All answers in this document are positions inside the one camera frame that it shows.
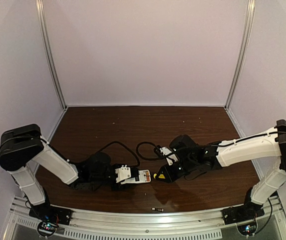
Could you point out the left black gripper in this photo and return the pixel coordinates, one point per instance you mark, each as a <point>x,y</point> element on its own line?
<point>135,175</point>

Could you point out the left aluminium frame post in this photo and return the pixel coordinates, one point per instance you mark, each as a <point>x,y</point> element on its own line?
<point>48,52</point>

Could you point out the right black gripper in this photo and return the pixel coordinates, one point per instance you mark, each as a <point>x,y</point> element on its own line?
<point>173,171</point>

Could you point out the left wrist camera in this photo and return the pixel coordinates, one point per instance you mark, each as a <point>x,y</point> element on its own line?
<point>122,173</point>

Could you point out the right aluminium frame post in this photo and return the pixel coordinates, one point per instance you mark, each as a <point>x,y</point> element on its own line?
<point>247,29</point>

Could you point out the aluminium frame post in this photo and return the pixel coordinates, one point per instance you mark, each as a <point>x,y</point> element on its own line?
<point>48,52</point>
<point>247,29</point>

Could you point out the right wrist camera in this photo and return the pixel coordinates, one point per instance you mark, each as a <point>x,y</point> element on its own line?
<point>162,151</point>

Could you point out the white remote control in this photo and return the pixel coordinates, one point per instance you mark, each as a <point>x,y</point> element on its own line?
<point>141,176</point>

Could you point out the yellow handled screwdriver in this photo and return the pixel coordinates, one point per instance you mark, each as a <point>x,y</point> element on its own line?
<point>158,176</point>

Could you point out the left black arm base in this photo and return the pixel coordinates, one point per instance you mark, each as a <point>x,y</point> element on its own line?
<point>51,218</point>

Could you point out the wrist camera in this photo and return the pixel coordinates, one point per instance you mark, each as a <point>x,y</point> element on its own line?
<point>122,173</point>
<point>162,151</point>

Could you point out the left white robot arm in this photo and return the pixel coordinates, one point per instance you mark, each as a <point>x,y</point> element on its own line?
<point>22,145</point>

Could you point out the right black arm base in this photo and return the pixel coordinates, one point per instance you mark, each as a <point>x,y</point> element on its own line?
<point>244,216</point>

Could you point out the front aluminium table rail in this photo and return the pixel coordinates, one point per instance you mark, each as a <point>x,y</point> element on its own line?
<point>193,225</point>

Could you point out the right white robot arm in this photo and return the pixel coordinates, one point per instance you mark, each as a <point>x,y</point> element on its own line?
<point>184,156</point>

